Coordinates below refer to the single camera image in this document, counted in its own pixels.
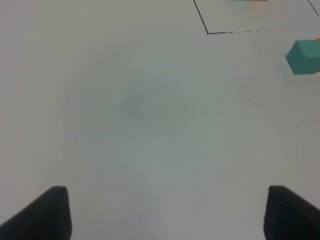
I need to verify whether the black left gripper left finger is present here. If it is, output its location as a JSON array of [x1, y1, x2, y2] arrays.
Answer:
[[0, 186, 72, 240]]

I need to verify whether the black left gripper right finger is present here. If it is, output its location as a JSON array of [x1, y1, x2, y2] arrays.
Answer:
[[263, 185, 320, 240]]

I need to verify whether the teal cube block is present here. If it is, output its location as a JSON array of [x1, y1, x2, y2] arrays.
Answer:
[[285, 39, 320, 75]]

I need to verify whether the orange cube block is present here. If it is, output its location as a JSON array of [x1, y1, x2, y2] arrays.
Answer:
[[316, 38, 320, 73]]

